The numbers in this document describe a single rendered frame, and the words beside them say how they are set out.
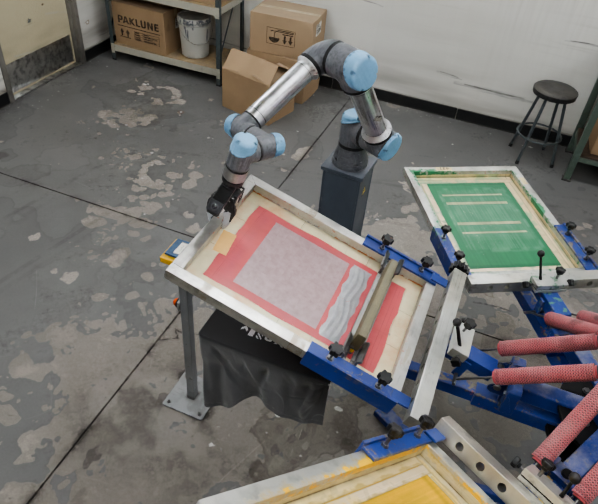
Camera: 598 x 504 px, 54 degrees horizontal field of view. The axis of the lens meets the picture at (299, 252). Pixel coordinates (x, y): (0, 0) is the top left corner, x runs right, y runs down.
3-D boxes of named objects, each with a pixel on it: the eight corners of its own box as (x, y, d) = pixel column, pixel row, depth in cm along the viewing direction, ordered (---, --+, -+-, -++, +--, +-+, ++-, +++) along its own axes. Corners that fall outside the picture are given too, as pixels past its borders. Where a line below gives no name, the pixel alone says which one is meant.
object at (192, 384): (161, 404, 287) (142, 259, 224) (185, 371, 303) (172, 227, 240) (201, 421, 281) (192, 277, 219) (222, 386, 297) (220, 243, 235)
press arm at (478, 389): (252, 325, 216) (253, 314, 212) (259, 314, 220) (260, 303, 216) (602, 453, 186) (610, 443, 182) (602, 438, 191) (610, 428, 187)
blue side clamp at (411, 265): (356, 253, 214) (363, 241, 209) (360, 245, 217) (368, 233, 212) (428, 294, 212) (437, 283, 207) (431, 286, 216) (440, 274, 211)
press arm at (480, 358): (440, 354, 188) (447, 346, 184) (443, 341, 192) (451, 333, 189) (487, 381, 187) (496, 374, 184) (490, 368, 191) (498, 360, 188)
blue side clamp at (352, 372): (299, 363, 174) (307, 350, 169) (305, 351, 177) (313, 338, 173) (387, 414, 172) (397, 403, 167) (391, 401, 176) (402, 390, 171)
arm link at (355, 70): (379, 131, 235) (341, 32, 189) (407, 147, 227) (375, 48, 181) (360, 153, 234) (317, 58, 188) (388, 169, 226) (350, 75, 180)
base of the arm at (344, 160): (339, 148, 251) (342, 128, 244) (372, 158, 246) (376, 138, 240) (326, 165, 240) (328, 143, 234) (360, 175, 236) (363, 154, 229)
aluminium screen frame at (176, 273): (163, 277, 176) (165, 269, 174) (248, 181, 218) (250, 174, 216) (391, 410, 172) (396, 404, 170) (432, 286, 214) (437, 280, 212)
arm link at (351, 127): (352, 130, 243) (357, 100, 234) (376, 144, 236) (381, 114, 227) (332, 139, 237) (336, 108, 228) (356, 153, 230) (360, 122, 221)
